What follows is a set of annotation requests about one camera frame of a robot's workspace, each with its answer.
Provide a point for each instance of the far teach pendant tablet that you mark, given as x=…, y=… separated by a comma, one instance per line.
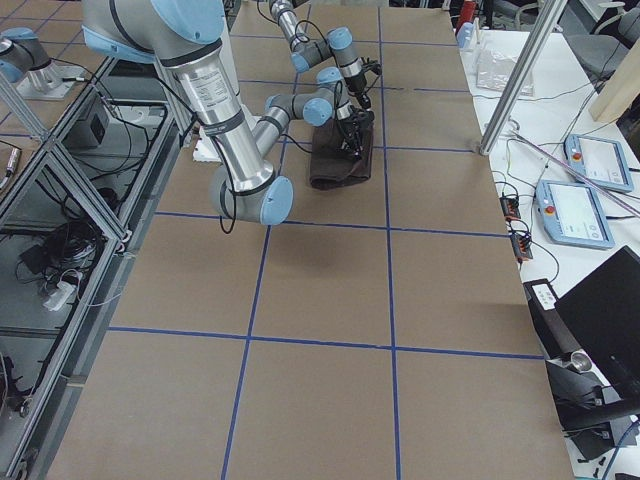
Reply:
x=601, y=160

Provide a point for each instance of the red cylinder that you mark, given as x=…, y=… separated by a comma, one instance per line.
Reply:
x=467, y=10

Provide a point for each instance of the white pedestal column base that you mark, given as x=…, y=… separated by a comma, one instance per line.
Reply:
x=205, y=150

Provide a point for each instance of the black box with label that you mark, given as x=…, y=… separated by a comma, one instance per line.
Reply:
x=556, y=338

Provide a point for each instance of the orange black electronics board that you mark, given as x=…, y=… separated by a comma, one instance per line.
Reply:
x=510, y=208

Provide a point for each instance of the aluminium frame post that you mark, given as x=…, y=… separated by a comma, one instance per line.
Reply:
x=548, y=17

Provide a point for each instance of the near teach pendant tablet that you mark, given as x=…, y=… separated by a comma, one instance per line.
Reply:
x=572, y=215

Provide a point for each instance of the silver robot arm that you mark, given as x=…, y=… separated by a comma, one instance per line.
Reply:
x=337, y=44
x=186, y=39

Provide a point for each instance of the dark brown t-shirt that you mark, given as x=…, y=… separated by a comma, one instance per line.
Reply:
x=330, y=166

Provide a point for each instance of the silver metal cylinder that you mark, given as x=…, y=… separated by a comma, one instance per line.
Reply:
x=577, y=361

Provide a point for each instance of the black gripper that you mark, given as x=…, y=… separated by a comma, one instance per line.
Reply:
x=359, y=89
x=349, y=129

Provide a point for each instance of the white power adapter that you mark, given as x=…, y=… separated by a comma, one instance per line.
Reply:
x=59, y=296

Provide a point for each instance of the reacher grabber tool stick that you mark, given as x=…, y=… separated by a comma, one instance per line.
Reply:
x=634, y=212

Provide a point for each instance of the clear plastic sheet stack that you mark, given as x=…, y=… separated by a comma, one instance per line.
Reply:
x=491, y=70

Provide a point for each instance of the aluminium frame rack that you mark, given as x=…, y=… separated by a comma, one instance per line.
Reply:
x=77, y=210

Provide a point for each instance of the wooden plank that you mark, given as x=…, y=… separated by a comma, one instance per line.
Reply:
x=620, y=91

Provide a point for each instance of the grey office chair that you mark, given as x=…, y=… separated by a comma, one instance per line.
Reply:
x=602, y=51

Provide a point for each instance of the teach pendant tablet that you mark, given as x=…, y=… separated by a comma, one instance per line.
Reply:
x=572, y=215
x=601, y=160

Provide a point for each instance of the black monitor on stand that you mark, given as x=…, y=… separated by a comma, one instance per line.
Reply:
x=602, y=314

